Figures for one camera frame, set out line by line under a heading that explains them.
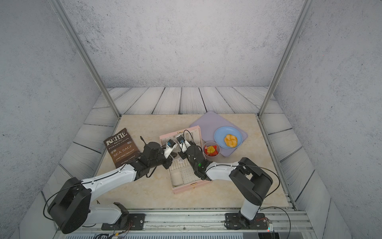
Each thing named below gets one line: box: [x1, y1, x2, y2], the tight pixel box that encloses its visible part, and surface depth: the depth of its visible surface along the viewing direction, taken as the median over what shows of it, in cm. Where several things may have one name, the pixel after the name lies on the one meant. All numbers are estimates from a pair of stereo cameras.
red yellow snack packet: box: [203, 145, 219, 157], surface depth 98 cm
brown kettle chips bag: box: [103, 127, 141, 169], surface depth 101 cm
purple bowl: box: [202, 141, 221, 158], surface depth 98 cm
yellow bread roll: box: [223, 133, 239, 148], surface depth 103 cm
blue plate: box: [213, 125, 244, 150], surface depth 106 cm
